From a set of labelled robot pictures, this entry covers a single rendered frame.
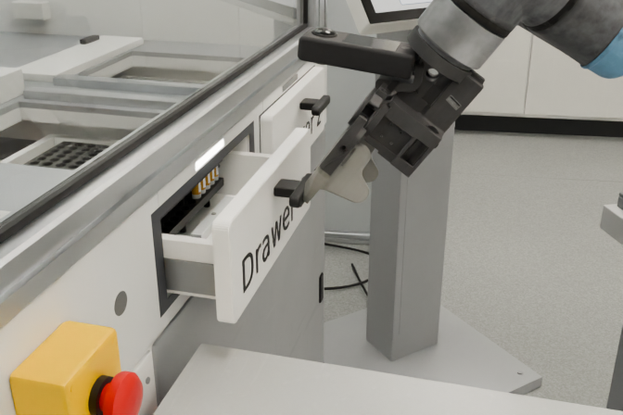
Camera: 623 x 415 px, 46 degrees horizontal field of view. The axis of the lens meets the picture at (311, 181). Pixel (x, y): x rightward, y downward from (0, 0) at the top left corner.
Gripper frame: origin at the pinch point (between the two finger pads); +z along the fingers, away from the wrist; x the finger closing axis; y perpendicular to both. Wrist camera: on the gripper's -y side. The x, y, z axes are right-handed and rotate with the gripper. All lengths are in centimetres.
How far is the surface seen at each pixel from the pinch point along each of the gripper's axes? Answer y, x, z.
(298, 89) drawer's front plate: -9.0, 31.1, 4.8
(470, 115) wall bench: 53, 300, 65
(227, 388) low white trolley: 5.6, -16.5, 15.1
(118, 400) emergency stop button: -2.2, -34.4, 5.1
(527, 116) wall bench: 75, 298, 47
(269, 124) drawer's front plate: -8.5, 17.0, 5.7
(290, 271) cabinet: 7.5, 30.5, 31.0
